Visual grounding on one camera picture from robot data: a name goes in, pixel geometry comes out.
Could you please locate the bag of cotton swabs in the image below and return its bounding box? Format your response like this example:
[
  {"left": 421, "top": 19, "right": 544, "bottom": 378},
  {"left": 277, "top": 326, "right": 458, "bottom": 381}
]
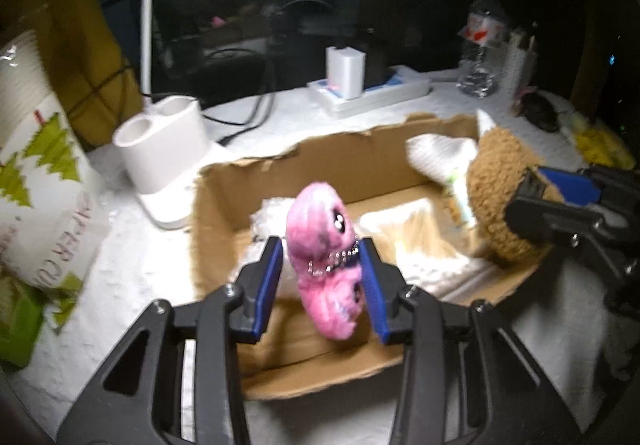
[{"left": 239, "top": 198, "right": 489, "bottom": 298}]

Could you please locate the brown plush pouch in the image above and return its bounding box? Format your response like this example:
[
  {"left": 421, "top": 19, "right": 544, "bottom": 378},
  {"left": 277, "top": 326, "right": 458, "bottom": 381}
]
[{"left": 466, "top": 127, "right": 544, "bottom": 263}]

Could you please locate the pink plush toy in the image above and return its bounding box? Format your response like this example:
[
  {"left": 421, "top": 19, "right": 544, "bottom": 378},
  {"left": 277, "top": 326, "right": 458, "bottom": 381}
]
[{"left": 285, "top": 182, "right": 364, "bottom": 341}]

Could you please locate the bear tissue pack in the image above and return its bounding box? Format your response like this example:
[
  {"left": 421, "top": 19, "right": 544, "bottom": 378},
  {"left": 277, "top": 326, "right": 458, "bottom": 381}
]
[{"left": 445, "top": 176, "right": 476, "bottom": 229}]

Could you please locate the white waffle towel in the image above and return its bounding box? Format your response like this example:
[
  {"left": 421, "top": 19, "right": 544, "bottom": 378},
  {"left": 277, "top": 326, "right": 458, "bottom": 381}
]
[{"left": 406, "top": 133, "right": 480, "bottom": 199}]

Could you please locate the yellow paper sheet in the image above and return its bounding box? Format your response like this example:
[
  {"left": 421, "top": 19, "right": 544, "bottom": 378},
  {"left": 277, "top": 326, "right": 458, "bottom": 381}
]
[{"left": 570, "top": 113, "right": 637, "bottom": 171}]

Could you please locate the brown cardboard box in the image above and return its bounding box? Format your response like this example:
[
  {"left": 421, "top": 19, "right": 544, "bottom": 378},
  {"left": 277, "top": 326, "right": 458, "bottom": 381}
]
[{"left": 191, "top": 114, "right": 542, "bottom": 401}]

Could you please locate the black round pouch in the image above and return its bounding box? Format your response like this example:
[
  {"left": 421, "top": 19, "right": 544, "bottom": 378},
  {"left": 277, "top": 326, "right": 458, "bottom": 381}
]
[{"left": 520, "top": 92, "right": 560, "bottom": 133}]

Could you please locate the white perforated basket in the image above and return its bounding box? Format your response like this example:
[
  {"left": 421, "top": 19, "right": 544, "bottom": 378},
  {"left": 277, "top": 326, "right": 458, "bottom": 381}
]
[{"left": 501, "top": 29, "right": 537, "bottom": 100}]

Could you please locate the white desk lamp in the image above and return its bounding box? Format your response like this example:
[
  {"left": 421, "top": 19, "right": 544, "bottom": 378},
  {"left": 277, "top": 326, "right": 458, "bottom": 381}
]
[{"left": 112, "top": 0, "right": 212, "bottom": 231}]

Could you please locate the clear water bottle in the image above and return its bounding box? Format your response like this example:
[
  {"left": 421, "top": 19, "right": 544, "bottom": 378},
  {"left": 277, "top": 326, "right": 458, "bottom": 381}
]
[{"left": 457, "top": 0, "right": 508, "bottom": 98}]

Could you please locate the white power strip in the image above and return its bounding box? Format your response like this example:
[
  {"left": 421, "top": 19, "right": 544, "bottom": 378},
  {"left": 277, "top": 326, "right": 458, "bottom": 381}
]
[{"left": 307, "top": 66, "right": 432, "bottom": 119}]

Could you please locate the paper cup sleeve package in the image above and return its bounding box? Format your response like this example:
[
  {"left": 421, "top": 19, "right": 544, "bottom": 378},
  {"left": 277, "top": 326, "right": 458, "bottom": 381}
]
[{"left": 1, "top": 30, "right": 110, "bottom": 291}]

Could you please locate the white charger plug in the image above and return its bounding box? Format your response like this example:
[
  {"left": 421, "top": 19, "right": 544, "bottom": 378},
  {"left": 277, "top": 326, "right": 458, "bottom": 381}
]
[{"left": 326, "top": 46, "right": 366, "bottom": 100}]

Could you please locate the green paper cup package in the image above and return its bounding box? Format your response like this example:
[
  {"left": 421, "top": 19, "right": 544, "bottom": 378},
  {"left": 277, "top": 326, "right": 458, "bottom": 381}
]
[{"left": 1, "top": 269, "right": 84, "bottom": 369}]

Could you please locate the yellow curtain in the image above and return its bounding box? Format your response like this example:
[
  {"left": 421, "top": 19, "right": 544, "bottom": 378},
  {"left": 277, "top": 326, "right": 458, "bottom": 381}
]
[{"left": 38, "top": 0, "right": 142, "bottom": 150}]

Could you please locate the black power cable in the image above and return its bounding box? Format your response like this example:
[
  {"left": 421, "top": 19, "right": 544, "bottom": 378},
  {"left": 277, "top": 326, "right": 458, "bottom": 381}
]
[{"left": 144, "top": 0, "right": 336, "bottom": 146}]

